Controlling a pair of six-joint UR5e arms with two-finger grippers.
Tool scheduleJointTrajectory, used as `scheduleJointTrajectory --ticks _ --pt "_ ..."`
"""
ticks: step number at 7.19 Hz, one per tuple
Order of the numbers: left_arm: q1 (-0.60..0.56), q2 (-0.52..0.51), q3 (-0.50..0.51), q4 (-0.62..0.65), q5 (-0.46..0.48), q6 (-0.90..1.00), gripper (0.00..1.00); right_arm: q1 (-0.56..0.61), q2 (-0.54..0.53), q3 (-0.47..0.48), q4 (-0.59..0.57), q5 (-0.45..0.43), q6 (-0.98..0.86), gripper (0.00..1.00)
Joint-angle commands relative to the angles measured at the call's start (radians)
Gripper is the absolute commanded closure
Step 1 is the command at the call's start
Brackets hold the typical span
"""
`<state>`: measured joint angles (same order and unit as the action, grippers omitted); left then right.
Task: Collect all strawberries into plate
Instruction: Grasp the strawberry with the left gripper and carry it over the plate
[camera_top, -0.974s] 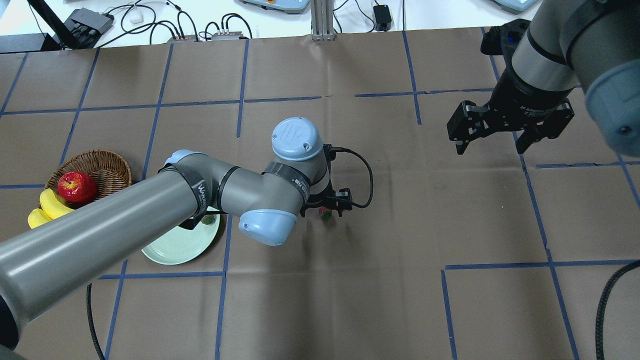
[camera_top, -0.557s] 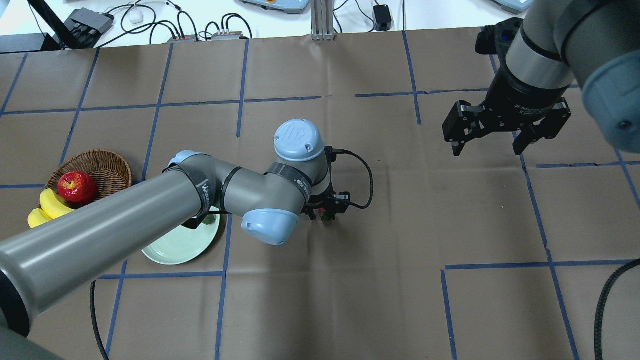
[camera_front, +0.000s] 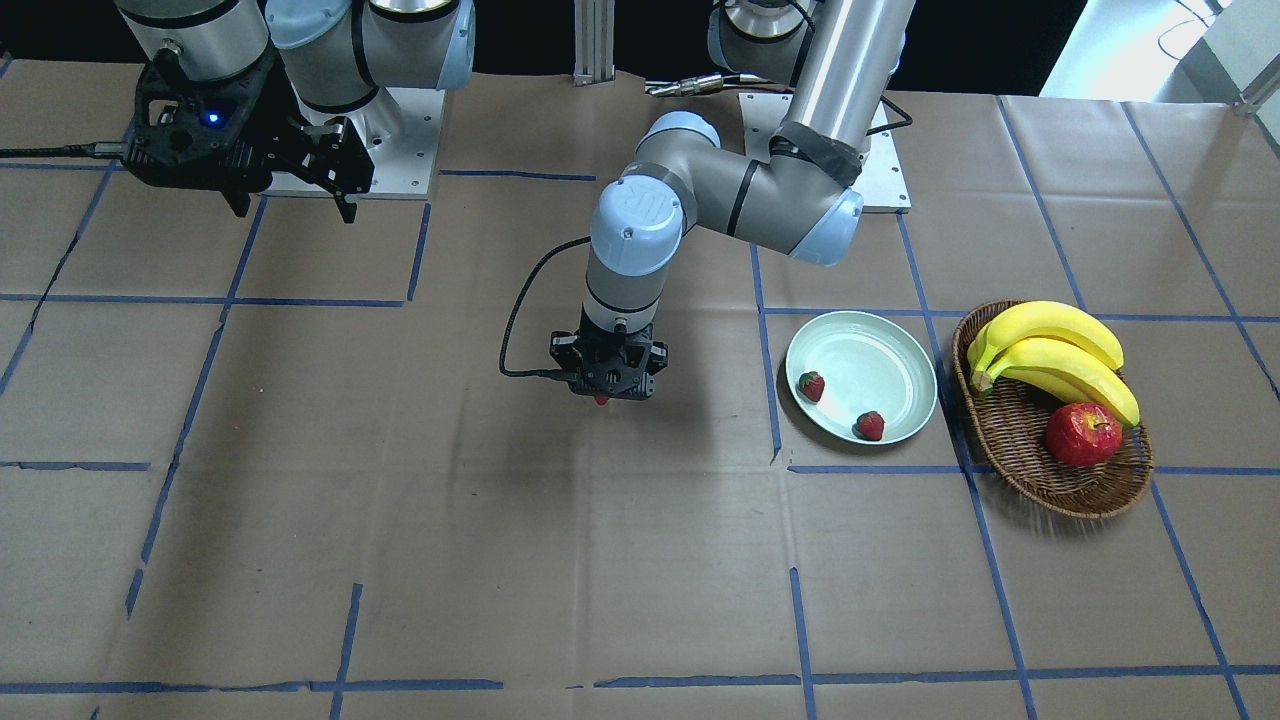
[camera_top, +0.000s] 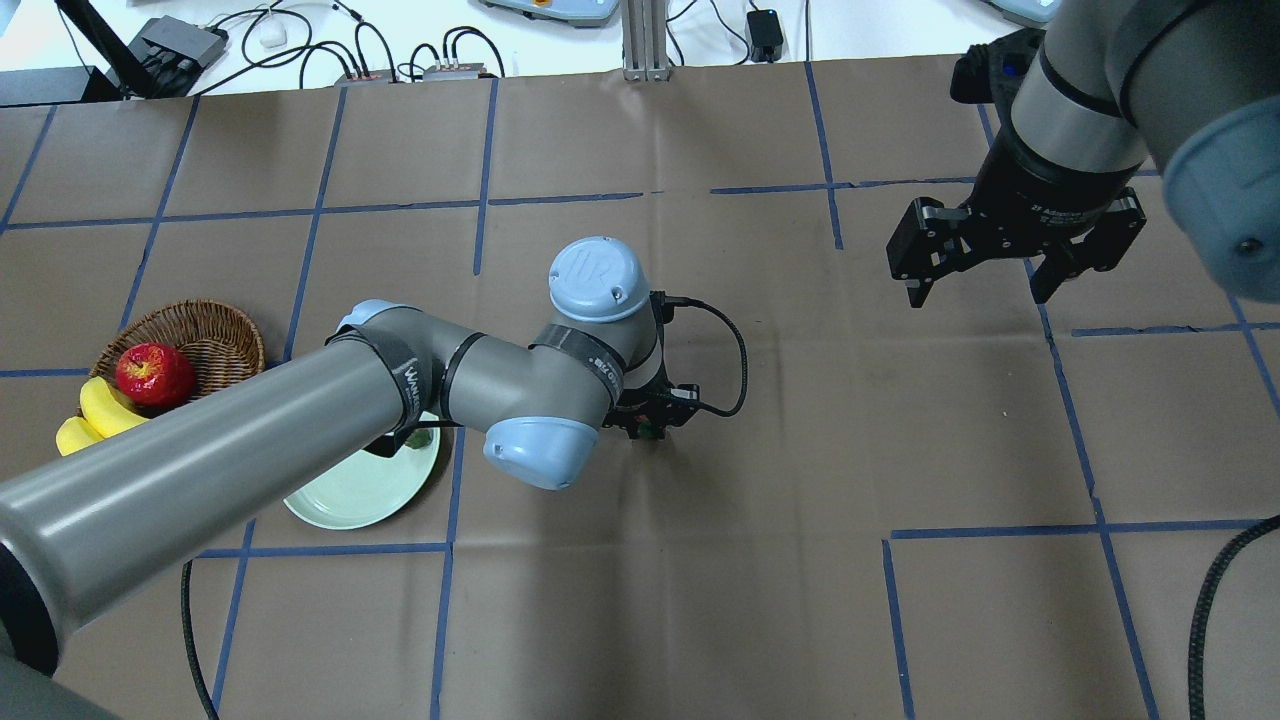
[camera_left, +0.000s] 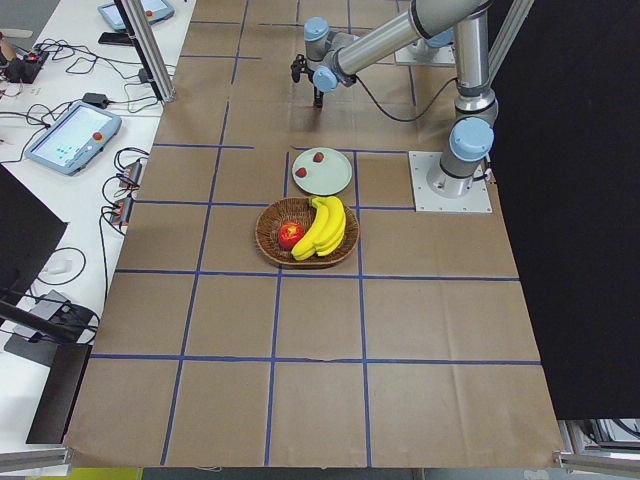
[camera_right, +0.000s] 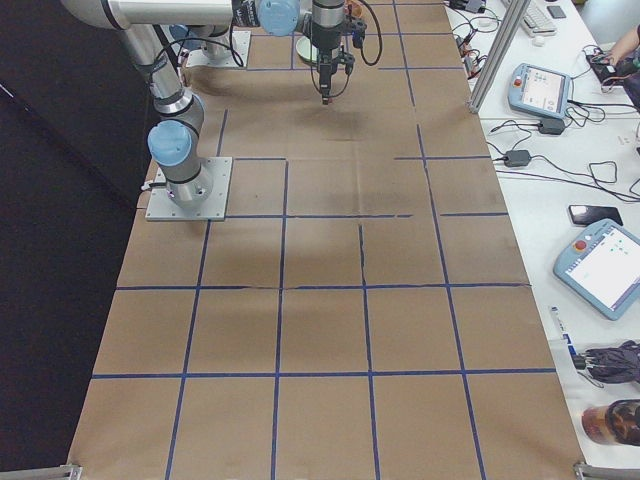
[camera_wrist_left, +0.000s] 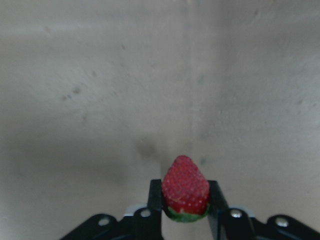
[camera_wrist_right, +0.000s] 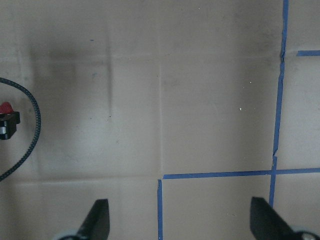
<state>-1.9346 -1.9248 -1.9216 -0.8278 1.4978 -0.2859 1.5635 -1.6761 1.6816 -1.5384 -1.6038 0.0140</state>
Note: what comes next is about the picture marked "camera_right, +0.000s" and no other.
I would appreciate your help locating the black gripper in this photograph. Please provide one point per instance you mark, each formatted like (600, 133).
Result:
(325, 39)

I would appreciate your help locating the light green plate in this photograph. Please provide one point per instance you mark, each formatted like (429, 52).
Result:
(306, 51)

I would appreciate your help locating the person hand at desk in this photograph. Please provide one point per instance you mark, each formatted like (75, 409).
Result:
(620, 51)

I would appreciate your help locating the black power brick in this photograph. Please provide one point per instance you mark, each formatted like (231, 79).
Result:
(516, 158)
(551, 126)

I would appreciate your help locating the left teach pendant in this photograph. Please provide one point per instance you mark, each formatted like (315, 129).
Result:
(539, 91)

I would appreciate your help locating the teach pendant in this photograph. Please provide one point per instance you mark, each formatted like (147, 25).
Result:
(539, 91)
(601, 265)

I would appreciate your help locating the white keyboard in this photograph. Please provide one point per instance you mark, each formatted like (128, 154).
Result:
(537, 23)

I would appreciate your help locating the black smartphone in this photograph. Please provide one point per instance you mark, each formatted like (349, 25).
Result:
(584, 215)

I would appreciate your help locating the right teach pendant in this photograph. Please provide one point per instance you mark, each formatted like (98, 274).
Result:
(601, 265)

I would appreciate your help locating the dark folded umbrella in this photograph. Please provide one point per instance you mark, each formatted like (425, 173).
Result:
(610, 365)

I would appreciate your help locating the amber glass jar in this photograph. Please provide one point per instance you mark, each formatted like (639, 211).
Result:
(614, 424)

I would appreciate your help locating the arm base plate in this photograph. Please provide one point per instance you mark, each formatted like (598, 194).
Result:
(203, 198)
(228, 51)

